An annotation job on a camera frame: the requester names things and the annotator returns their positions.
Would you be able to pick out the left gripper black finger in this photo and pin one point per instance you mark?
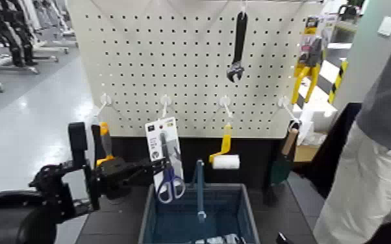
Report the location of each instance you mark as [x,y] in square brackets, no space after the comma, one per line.
[142,173]
[154,163]

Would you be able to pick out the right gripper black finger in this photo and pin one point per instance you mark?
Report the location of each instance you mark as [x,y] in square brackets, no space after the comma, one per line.
[282,239]

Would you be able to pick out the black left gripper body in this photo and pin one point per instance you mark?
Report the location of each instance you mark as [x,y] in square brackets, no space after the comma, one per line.
[113,177]

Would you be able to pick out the blue scissors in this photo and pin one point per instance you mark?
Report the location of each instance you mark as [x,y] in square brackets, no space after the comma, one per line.
[163,143]

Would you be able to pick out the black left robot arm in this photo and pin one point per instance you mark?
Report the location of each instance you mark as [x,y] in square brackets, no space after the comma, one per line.
[49,201]

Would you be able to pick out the blue crate with grey rim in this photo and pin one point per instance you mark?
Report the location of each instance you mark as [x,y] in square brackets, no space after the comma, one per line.
[216,211]

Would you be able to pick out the white pegboard hook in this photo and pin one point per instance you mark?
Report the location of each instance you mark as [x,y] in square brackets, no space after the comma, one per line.
[225,102]
[243,6]
[165,101]
[286,104]
[105,100]

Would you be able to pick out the white grey package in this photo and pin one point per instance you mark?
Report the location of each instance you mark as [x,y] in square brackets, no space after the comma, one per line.
[216,240]

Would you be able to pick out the yellow paint roller white sleeve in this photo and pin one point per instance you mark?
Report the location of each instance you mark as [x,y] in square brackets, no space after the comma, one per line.
[226,162]

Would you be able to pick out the brown cardboard box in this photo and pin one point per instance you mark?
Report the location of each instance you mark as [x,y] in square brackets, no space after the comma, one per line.
[305,153]

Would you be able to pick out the white pegboard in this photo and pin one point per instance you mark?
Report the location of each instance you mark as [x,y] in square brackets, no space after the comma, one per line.
[182,61]

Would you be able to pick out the person grey sweater white trousers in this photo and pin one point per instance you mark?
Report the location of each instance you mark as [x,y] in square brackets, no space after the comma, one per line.
[369,177]

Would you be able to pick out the grey robot stand base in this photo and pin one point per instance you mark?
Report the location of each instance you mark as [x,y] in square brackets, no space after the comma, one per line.
[11,69]

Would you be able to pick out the black adjustable wrench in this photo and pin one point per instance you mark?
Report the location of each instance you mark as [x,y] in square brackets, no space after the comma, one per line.
[239,37]

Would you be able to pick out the black background robot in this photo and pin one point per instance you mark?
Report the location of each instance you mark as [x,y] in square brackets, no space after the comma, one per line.
[8,30]

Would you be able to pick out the yellow pliers in package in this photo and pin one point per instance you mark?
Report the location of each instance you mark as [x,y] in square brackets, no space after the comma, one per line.
[313,51]

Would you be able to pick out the black background device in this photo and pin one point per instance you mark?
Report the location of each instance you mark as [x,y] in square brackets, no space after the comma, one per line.
[349,12]

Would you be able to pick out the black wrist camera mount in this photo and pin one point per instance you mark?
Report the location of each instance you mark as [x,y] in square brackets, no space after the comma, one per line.
[78,143]

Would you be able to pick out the yellow black striped post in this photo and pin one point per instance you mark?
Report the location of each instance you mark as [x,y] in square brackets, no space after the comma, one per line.
[338,81]

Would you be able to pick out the white wall plate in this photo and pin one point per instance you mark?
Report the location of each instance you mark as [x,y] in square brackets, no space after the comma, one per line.
[387,26]

